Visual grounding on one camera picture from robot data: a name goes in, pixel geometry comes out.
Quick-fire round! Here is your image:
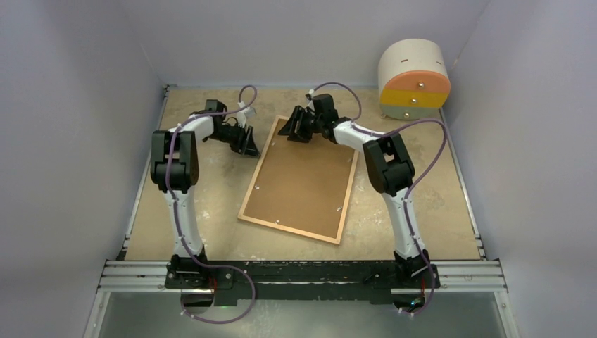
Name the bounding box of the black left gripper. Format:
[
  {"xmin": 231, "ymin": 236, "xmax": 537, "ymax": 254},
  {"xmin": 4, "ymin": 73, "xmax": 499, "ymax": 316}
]
[{"xmin": 207, "ymin": 123, "xmax": 260, "ymax": 158}]

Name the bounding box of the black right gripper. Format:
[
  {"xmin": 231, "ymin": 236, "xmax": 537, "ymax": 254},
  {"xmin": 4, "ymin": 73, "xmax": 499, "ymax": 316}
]
[{"xmin": 278, "ymin": 106, "xmax": 323, "ymax": 144}]

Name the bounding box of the brown cardboard backing board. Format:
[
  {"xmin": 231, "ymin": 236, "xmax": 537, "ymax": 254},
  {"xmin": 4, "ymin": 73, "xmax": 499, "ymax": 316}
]
[{"xmin": 243, "ymin": 119, "xmax": 356, "ymax": 239}]

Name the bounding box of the light wooden picture frame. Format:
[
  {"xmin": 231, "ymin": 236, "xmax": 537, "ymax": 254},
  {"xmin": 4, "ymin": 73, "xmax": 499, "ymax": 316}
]
[{"xmin": 237, "ymin": 114, "xmax": 361, "ymax": 246}]

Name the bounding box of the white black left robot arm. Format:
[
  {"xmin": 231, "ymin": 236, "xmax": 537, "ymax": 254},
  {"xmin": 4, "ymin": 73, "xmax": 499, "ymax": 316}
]
[{"xmin": 150, "ymin": 99, "xmax": 260, "ymax": 288}]

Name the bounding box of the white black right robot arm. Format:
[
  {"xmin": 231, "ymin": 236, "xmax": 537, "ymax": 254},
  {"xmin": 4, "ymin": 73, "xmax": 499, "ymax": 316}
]
[{"xmin": 278, "ymin": 94, "xmax": 429, "ymax": 287}]

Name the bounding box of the round white drawer cabinet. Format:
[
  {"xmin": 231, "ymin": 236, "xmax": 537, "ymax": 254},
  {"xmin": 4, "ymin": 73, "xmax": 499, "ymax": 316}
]
[{"xmin": 377, "ymin": 39, "xmax": 451, "ymax": 120}]

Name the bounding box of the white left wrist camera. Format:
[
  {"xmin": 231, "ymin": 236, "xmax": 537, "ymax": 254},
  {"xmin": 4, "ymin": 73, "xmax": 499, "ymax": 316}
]
[{"xmin": 235, "ymin": 101, "xmax": 256, "ymax": 127}]

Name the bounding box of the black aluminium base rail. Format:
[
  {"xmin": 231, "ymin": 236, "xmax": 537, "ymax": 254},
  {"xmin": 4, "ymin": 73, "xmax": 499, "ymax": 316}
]
[{"xmin": 98, "ymin": 261, "xmax": 507, "ymax": 308}]

